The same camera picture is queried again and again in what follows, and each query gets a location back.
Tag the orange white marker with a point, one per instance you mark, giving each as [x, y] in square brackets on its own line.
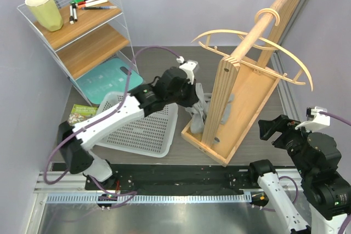
[91, 4]

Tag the black white marker right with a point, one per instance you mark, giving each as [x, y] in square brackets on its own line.
[74, 10]

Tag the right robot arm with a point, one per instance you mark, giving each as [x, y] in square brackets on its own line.
[316, 157]

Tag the wooden clothes rack stand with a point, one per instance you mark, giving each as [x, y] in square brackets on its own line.
[251, 88]

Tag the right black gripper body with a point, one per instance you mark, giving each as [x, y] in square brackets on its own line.
[292, 139]

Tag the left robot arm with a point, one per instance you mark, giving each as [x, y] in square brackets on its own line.
[175, 86]

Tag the white wire shelf unit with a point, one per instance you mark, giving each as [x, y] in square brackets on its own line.
[94, 38]

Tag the black white marker left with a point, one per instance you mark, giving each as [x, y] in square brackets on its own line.
[71, 18]

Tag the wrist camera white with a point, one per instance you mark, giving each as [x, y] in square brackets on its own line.
[189, 67]
[315, 119]

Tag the grey tank top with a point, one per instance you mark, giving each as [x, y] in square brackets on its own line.
[200, 110]

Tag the teal bathroom scale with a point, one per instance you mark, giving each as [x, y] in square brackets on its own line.
[107, 77]

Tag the white plastic basket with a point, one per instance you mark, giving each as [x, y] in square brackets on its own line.
[151, 136]

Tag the thin black pen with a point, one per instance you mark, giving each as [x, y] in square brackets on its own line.
[100, 8]

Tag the yellow-green cup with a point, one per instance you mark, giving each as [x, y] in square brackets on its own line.
[47, 13]

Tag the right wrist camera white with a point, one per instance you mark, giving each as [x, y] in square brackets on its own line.
[315, 119]

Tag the black white marker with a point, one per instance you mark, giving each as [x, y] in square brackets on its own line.
[71, 18]
[74, 10]

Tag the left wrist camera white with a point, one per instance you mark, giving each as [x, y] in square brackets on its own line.
[189, 67]

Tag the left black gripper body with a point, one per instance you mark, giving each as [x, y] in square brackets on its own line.
[185, 96]

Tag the green book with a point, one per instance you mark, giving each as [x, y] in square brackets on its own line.
[80, 113]

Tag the white cable duct strip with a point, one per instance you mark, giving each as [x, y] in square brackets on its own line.
[100, 198]

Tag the red white marker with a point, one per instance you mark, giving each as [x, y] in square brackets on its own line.
[84, 2]

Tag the wooden clothes hanger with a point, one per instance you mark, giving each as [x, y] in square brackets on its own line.
[273, 46]

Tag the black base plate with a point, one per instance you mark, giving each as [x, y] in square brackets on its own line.
[182, 180]

